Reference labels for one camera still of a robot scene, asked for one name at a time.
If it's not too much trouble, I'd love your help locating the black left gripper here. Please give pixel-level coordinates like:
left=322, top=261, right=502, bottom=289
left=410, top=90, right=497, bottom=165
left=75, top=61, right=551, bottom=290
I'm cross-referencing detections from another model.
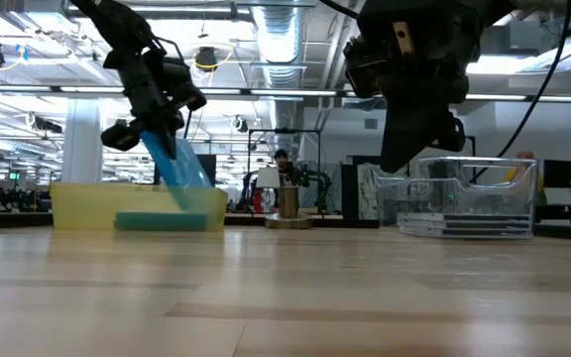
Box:
left=100, top=42, right=186, bottom=160

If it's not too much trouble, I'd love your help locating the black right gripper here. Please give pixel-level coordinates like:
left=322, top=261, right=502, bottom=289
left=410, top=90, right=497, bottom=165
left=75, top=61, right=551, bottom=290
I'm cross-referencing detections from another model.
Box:
left=359, top=0, right=480, bottom=174

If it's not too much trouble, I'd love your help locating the clear plastic bin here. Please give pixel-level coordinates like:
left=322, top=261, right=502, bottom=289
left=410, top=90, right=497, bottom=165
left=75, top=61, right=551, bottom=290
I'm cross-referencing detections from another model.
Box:
left=374, top=157, right=540, bottom=240

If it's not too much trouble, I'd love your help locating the crumpled plastic sheet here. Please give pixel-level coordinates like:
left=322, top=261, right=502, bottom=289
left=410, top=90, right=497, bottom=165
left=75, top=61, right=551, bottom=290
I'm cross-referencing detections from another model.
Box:
left=357, top=162, right=391, bottom=222

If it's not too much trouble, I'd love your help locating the tall black box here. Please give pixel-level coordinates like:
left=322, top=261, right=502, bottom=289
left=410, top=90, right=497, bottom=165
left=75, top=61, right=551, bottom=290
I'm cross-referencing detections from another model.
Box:
left=340, top=163, right=361, bottom=222

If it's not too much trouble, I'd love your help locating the white round pillar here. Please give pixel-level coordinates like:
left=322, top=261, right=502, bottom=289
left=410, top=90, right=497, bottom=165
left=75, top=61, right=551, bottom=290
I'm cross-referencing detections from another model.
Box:
left=60, top=98, right=104, bottom=183

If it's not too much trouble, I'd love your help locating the white shade lamp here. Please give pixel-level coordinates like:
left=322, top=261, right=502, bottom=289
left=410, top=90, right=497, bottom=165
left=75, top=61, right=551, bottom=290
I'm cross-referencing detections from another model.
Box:
left=256, top=167, right=282, bottom=214

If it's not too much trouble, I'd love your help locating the background wooden desk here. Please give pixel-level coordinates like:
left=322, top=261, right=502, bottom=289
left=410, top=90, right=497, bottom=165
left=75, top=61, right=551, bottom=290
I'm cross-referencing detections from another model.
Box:
left=225, top=211, right=345, bottom=222

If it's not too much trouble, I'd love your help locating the person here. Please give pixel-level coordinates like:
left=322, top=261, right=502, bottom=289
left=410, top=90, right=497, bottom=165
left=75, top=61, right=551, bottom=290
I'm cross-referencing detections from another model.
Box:
left=506, top=151, right=547, bottom=205
left=273, top=148, right=299, bottom=188

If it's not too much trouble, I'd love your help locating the yellow translucent plastic bin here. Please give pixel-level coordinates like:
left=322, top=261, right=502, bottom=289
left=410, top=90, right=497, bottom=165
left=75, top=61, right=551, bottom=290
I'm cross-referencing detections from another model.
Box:
left=50, top=181, right=229, bottom=233

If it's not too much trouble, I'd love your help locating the long ceiling light strip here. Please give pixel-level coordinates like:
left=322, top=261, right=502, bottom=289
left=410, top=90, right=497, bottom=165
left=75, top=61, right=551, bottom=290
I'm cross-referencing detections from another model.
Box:
left=0, top=83, right=571, bottom=103

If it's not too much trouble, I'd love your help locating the brass cylinder stand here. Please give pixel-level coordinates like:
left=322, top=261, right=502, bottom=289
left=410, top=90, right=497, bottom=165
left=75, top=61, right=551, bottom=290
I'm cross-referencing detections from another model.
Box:
left=265, top=185, right=314, bottom=230

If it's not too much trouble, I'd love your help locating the black bench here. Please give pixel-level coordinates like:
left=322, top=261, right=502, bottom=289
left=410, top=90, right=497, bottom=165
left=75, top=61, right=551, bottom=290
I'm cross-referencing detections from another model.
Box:
left=535, top=203, right=571, bottom=227

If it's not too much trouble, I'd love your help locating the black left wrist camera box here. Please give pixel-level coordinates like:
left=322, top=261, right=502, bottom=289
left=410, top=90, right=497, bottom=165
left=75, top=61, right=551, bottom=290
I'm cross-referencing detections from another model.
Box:
left=156, top=55, right=208, bottom=112

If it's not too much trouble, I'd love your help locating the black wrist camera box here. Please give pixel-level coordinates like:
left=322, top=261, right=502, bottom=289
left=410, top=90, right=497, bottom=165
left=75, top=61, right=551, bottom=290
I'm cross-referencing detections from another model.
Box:
left=156, top=55, right=208, bottom=112
left=343, top=37, right=391, bottom=99

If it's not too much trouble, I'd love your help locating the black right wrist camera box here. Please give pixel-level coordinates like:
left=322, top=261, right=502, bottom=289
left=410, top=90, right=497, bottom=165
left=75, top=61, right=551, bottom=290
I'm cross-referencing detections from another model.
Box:
left=343, top=37, right=391, bottom=99

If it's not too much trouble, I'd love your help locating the black rig frame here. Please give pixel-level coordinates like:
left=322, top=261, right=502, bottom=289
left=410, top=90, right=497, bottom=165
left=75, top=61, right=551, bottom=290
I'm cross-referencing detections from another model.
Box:
left=247, top=127, right=322, bottom=214

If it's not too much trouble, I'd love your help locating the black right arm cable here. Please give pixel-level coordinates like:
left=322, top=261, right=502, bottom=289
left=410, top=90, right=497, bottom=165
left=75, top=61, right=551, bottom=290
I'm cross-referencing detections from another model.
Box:
left=468, top=0, right=571, bottom=183

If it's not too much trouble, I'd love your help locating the silver spiral air duct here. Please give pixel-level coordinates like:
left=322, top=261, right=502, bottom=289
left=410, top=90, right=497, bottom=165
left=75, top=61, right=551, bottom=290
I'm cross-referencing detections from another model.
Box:
left=250, top=0, right=309, bottom=131

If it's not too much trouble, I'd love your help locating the black right camera cable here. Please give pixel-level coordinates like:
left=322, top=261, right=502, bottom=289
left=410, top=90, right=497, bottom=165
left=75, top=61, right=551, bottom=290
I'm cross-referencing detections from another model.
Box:
left=318, top=0, right=361, bottom=20

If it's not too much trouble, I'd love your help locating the small black wall monitor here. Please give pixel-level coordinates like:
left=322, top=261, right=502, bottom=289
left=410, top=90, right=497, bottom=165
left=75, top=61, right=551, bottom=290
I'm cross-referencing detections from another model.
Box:
left=542, top=159, right=571, bottom=189

